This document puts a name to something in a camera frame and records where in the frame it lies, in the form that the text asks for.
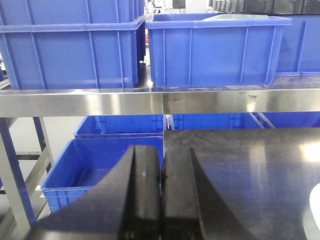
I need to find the white round plate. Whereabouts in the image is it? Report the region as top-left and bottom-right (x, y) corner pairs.
(309, 183), (320, 229)

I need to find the stainless steel shelf rack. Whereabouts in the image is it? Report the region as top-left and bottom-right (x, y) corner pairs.
(0, 76), (320, 240)

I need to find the blue bin upper shelf left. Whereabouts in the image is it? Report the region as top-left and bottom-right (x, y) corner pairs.
(0, 16), (146, 90)

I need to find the blue floor bin far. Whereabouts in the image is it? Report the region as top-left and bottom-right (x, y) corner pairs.
(74, 114), (167, 139)

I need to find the blue bin upper shelf middle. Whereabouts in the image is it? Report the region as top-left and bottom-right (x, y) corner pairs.
(145, 13), (292, 88)

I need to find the blue lower bin middle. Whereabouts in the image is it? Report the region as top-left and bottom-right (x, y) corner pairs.
(168, 113), (263, 131)

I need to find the blue floor bin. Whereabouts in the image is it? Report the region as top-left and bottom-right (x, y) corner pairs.
(74, 114), (167, 139)
(41, 136), (164, 213)

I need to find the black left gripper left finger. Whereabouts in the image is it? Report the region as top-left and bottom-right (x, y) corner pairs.
(25, 145), (160, 240)

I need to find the blue bin shelf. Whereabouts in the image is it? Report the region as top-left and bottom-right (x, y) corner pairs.
(0, 16), (146, 90)
(145, 13), (292, 88)
(276, 14), (320, 77)

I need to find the blue bin upper shelf right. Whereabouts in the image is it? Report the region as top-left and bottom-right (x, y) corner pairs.
(276, 14), (320, 77)

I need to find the blue floor bin near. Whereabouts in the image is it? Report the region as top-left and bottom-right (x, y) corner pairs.
(41, 136), (164, 213)

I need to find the blue lower bin right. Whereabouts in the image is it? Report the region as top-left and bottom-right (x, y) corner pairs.
(263, 111), (320, 128)

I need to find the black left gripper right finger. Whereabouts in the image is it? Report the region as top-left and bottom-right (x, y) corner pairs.
(161, 147), (255, 240)

